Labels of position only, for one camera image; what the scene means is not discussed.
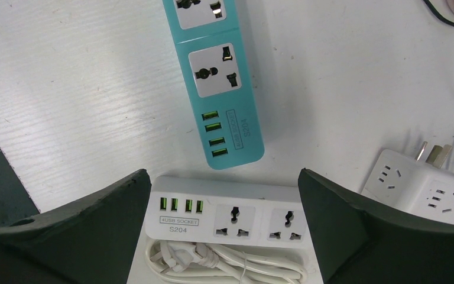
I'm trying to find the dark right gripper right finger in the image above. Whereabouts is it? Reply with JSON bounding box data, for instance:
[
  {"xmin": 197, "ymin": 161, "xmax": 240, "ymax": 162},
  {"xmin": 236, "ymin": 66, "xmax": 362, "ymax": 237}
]
[{"xmin": 298, "ymin": 169, "xmax": 454, "ymax": 283}]

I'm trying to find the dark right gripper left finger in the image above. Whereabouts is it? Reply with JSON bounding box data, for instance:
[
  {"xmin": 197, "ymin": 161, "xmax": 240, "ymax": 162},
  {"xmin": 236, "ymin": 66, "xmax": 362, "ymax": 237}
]
[{"xmin": 0, "ymin": 169, "xmax": 151, "ymax": 283}]

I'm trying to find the teal power strip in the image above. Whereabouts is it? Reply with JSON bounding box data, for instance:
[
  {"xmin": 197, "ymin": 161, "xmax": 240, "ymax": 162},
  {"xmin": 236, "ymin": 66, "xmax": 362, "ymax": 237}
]
[{"xmin": 163, "ymin": 0, "xmax": 265, "ymax": 170}]

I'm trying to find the white cube plug adapter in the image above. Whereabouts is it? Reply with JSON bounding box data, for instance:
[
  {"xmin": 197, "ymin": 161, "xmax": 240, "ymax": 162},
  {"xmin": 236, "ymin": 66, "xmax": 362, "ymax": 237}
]
[{"xmin": 361, "ymin": 142, "xmax": 454, "ymax": 225}]

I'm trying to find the white power strip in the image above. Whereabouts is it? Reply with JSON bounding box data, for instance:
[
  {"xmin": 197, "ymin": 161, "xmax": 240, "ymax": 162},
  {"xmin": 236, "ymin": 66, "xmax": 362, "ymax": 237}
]
[{"xmin": 144, "ymin": 176, "xmax": 312, "ymax": 249}]

